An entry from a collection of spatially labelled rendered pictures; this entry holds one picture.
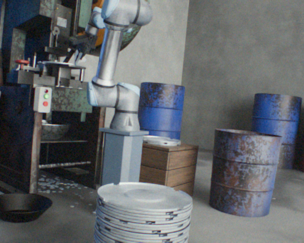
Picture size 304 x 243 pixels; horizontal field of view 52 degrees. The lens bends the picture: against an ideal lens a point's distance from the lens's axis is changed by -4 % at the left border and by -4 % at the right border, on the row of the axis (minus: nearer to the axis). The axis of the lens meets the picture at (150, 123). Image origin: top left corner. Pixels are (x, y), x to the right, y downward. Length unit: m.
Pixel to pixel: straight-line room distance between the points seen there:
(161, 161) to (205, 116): 3.30
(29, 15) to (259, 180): 1.68
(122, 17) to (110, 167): 0.71
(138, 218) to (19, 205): 0.99
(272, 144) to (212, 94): 3.26
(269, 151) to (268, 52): 3.07
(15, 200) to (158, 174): 0.80
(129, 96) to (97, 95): 0.16
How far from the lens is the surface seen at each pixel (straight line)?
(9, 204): 1.76
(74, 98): 2.05
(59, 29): 2.18
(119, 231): 0.90
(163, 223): 0.89
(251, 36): 5.02
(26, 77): 1.83
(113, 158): 1.59
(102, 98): 1.55
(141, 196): 0.97
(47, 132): 2.08
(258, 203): 1.98
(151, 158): 1.94
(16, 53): 2.30
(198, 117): 5.22
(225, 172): 1.94
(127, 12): 1.45
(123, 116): 1.58
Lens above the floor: 0.58
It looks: 3 degrees down
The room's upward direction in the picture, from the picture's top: 6 degrees clockwise
